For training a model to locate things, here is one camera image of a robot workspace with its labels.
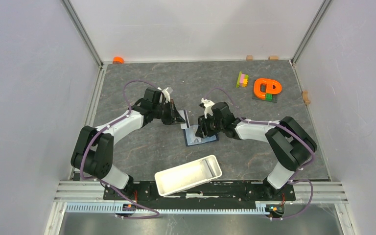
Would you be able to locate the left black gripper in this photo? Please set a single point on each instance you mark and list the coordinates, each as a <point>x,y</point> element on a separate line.
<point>174,116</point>

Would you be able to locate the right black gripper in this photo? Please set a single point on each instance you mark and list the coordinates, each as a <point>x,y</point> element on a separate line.
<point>202,129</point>

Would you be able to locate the white plastic tray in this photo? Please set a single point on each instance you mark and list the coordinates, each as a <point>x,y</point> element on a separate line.
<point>186,176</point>

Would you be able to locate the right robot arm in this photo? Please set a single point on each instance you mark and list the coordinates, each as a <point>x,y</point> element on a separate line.
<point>291,144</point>

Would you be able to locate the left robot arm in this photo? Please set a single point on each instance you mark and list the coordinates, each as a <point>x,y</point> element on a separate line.
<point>93,152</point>

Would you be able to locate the stack of silver cards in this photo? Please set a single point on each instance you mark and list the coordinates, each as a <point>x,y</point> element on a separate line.
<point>210,168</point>

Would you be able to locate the pink green block stack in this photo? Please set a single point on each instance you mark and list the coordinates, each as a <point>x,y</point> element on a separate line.
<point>242,80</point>

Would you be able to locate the green lego brick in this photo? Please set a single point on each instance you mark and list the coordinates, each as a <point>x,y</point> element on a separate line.
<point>268,97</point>

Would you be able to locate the orange round cap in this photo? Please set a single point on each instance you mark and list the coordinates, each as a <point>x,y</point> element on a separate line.
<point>118,60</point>

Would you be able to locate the orange marble run piece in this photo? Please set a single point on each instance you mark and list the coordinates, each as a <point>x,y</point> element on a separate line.
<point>264,85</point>

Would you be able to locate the right wooden block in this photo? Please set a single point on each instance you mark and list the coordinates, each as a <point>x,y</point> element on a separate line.
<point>273,57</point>

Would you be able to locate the curved wooden piece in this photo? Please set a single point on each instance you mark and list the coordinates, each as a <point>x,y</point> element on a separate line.
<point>305,97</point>

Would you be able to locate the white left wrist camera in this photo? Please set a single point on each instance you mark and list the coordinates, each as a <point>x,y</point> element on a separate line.
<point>166,92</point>

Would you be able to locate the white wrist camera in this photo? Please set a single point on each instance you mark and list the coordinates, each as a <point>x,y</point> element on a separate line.
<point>207,105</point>
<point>166,92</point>

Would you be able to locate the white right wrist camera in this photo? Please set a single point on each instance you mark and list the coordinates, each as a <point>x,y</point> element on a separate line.
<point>207,105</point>

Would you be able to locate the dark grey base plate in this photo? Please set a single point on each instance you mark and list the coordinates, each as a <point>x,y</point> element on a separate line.
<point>275,99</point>

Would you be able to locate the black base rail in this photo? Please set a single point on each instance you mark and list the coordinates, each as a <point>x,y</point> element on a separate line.
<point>211,195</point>

